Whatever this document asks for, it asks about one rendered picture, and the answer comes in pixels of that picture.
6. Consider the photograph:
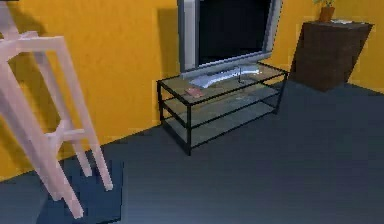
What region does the red remote control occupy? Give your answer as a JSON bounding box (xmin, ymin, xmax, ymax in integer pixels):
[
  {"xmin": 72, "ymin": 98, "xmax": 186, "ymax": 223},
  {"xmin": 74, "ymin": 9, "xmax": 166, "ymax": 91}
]
[{"xmin": 185, "ymin": 87, "xmax": 205, "ymax": 99}]

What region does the black glass television stand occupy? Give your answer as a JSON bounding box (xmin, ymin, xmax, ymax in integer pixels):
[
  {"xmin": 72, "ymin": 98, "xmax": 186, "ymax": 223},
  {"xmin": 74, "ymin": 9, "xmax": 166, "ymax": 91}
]
[{"xmin": 156, "ymin": 61, "xmax": 290, "ymax": 157}]

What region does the silver flat television set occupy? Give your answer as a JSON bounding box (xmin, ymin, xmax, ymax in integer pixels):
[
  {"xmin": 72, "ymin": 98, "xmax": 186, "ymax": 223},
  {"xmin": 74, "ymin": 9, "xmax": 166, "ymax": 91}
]
[{"xmin": 176, "ymin": 0, "xmax": 284, "ymax": 89}]

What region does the dark brown wooden cabinet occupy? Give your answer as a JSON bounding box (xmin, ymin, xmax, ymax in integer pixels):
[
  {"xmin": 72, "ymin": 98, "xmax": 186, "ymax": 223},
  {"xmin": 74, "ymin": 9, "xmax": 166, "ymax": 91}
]
[{"xmin": 288, "ymin": 20, "xmax": 375, "ymax": 92}]

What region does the house plant in orange pot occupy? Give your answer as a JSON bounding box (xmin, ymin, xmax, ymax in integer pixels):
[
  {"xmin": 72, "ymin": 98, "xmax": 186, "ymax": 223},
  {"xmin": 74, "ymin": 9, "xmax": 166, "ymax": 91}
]
[{"xmin": 312, "ymin": 0, "xmax": 337, "ymax": 23}]

